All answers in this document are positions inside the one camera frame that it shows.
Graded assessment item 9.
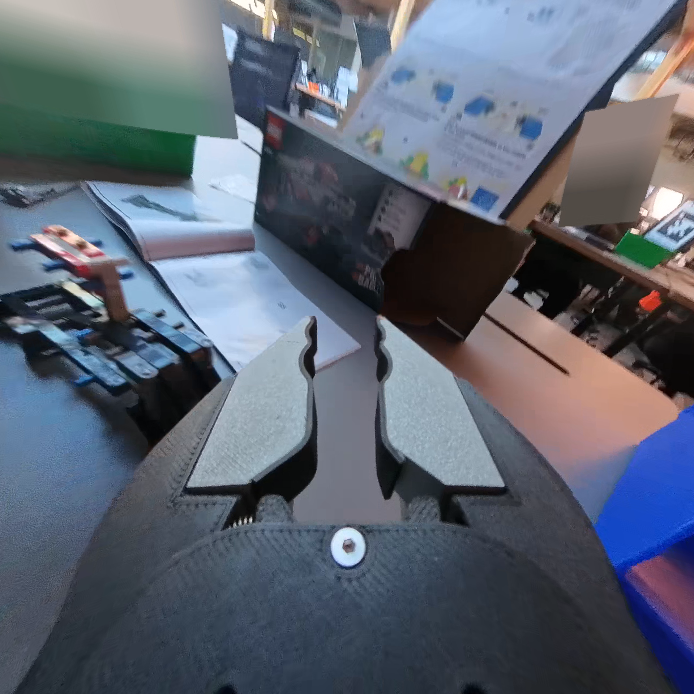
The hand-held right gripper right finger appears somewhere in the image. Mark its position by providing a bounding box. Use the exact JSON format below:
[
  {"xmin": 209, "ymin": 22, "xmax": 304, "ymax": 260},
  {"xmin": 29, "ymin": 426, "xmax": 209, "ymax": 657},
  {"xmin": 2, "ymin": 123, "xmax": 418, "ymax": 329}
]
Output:
[{"xmin": 374, "ymin": 316, "xmax": 507, "ymax": 501}]

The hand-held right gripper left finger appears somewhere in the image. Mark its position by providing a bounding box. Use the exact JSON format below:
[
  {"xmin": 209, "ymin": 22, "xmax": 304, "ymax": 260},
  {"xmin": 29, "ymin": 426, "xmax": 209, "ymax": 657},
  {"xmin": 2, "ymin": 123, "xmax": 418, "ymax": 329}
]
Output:
[{"xmin": 186, "ymin": 317, "xmax": 319, "ymax": 503}]

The black and red lego model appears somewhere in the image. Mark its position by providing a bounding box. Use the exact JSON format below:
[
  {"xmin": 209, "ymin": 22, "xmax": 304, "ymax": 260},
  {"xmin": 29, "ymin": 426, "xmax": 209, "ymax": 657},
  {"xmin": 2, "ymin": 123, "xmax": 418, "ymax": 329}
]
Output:
[{"xmin": 0, "ymin": 224, "xmax": 231, "ymax": 432}]

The dark lego box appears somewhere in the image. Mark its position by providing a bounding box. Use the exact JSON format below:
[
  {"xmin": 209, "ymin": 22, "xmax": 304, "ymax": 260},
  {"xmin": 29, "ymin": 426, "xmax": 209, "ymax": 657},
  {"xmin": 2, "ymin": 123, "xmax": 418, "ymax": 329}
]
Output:
[{"xmin": 254, "ymin": 106, "xmax": 536, "ymax": 341}]

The open instruction booklet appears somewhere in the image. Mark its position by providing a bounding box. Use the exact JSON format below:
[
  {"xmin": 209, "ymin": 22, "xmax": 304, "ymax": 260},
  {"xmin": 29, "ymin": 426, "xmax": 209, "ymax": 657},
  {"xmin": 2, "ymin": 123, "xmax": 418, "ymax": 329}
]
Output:
[{"xmin": 81, "ymin": 180, "xmax": 362, "ymax": 374}]

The blue plastic bin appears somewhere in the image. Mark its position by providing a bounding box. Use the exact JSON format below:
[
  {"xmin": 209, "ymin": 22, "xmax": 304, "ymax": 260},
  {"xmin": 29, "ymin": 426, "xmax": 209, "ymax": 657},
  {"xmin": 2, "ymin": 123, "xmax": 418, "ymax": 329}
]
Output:
[{"xmin": 594, "ymin": 406, "xmax": 694, "ymax": 694}]

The white paper sheet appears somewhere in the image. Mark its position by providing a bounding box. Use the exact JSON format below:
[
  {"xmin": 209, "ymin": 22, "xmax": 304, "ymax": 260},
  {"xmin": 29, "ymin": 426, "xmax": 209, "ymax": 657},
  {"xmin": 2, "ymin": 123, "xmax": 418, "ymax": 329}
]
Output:
[{"xmin": 209, "ymin": 172, "xmax": 259, "ymax": 205}]

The wooden background table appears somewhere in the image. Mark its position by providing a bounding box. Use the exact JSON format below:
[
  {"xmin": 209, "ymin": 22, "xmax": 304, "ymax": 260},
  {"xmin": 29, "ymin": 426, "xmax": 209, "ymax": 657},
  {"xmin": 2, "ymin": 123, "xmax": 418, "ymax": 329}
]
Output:
[{"xmin": 528, "ymin": 218, "xmax": 694, "ymax": 312}]

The small green box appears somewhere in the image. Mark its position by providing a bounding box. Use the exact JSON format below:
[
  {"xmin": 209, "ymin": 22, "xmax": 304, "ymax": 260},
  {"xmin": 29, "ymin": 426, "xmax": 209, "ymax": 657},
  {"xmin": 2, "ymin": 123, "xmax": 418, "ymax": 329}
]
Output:
[{"xmin": 614, "ymin": 230, "xmax": 677, "ymax": 270}]

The green plastic bin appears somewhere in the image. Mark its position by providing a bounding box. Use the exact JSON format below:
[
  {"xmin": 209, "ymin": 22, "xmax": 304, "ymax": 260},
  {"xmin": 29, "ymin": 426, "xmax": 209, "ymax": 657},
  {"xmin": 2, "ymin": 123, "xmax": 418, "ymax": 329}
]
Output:
[{"xmin": 0, "ymin": 103, "xmax": 197, "ymax": 179}]

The black and white tag board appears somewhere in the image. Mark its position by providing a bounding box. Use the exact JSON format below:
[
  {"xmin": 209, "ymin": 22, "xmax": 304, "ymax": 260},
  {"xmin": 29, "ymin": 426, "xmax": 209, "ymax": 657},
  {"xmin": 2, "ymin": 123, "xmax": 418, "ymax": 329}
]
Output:
[{"xmin": 644, "ymin": 200, "xmax": 694, "ymax": 251}]

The distant table with orange item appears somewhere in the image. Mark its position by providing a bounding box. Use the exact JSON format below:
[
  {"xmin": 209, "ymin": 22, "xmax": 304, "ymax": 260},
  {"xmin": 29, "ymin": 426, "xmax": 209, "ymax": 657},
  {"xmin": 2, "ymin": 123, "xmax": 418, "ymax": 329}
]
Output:
[{"xmin": 294, "ymin": 80, "xmax": 349, "ymax": 112}]

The instruction sheet on board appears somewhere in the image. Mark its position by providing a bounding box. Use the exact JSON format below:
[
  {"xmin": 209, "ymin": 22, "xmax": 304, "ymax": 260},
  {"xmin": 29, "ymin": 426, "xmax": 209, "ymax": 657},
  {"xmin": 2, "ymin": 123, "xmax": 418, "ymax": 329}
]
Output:
[{"xmin": 340, "ymin": 0, "xmax": 686, "ymax": 231}]

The dark standing panel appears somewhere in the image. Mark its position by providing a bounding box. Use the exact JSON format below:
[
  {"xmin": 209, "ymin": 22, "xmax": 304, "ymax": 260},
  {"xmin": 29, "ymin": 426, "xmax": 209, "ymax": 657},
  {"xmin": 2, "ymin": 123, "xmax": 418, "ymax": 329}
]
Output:
[{"xmin": 229, "ymin": 28, "xmax": 302, "ymax": 130}]

